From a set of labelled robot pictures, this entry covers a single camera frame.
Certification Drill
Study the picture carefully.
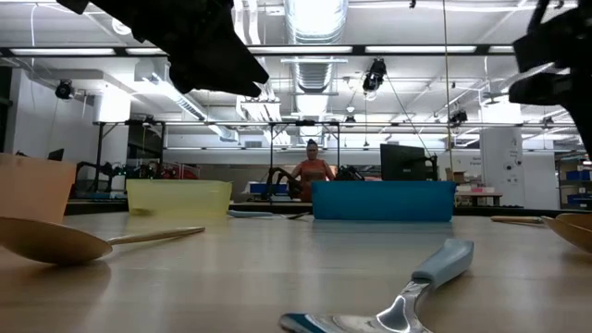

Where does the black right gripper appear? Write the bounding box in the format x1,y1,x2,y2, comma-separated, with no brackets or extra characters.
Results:
508,0,592,158

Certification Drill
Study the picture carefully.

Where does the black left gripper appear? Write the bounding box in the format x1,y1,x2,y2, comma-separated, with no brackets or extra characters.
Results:
57,0,269,98

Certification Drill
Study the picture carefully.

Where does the yellow plastic bin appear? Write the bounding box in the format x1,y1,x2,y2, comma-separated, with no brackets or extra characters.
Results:
126,179,233,217

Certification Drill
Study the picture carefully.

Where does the tan-handled silver spoon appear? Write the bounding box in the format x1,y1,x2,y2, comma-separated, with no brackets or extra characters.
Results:
489,215,547,228

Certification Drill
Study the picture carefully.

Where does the blue-handled silver spoon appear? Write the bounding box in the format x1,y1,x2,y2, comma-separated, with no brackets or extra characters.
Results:
227,209,312,221
278,237,475,333

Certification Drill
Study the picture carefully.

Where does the black overhead light bar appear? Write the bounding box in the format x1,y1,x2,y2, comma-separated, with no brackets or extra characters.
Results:
0,43,517,58

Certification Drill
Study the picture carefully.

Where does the white pillar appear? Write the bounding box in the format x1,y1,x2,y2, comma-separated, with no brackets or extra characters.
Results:
479,127,524,210

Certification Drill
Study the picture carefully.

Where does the white ceiling air unit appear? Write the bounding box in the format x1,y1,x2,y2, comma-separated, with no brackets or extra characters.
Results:
93,86,132,124

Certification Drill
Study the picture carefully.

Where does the blue background bin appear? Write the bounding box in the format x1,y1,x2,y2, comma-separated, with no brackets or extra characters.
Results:
248,181,278,195

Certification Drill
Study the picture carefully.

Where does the person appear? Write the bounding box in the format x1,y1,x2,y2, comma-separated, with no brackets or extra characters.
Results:
290,138,337,204

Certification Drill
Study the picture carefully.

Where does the black computer monitor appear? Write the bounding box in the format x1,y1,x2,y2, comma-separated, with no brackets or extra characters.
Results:
379,142,438,182

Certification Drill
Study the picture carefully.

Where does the black background equipment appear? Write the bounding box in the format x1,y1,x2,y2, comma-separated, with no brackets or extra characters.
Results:
337,162,366,181

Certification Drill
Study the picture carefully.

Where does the teal plastic bin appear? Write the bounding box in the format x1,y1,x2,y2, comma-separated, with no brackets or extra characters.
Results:
310,179,458,223

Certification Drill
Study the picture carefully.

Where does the orange plastic bin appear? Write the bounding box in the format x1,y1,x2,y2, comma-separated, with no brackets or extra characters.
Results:
0,154,78,224

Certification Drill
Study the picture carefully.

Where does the silver round ceiling duct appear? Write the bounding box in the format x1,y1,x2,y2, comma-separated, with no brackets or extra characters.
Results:
282,0,349,93

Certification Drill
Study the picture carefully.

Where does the black background rig frame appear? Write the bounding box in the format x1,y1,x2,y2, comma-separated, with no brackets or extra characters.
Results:
93,118,342,204

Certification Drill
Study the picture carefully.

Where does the black aluminium table frame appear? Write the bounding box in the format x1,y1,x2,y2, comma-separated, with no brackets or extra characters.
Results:
62,198,592,218

